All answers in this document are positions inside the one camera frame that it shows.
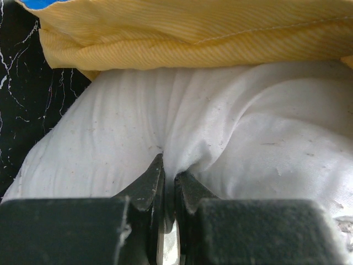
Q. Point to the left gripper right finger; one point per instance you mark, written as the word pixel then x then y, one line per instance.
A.
pixel 251 231

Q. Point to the white pillow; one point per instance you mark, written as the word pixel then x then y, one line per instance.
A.
pixel 272 131

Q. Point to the orange and blue pillowcase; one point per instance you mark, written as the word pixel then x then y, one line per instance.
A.
pixel 95 36

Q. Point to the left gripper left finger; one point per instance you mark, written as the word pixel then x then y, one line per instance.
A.
pixel 125 229

